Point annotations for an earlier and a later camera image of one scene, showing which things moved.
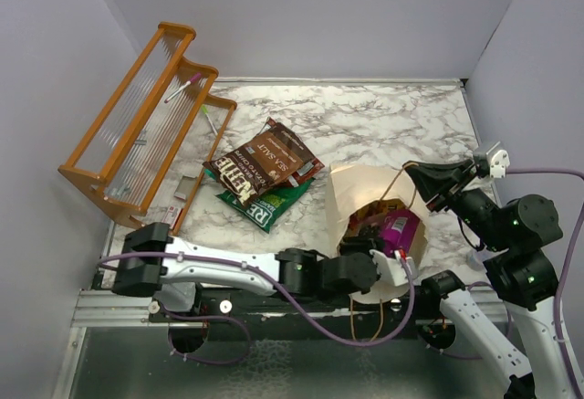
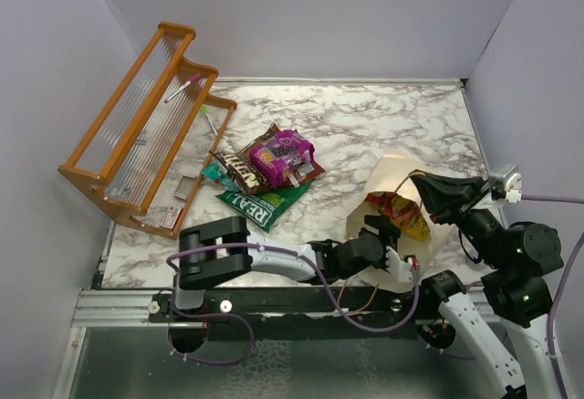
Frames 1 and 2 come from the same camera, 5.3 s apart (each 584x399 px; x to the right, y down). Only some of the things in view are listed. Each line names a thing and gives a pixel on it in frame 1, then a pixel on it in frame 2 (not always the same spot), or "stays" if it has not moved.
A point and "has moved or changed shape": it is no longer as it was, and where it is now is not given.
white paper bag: [351, 186] to [395, 173]
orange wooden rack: [154, 134] stays
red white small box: [172, 215] stays
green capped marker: [205, 112] stays
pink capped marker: [186, 84] stays
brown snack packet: [256, 167] has moved or changed shape
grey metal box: [184, 187] stays
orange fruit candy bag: [371, 214] to [401, 209]
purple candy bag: [398, 231] to [281, 157]
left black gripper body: [359, 246] to [380, 263]
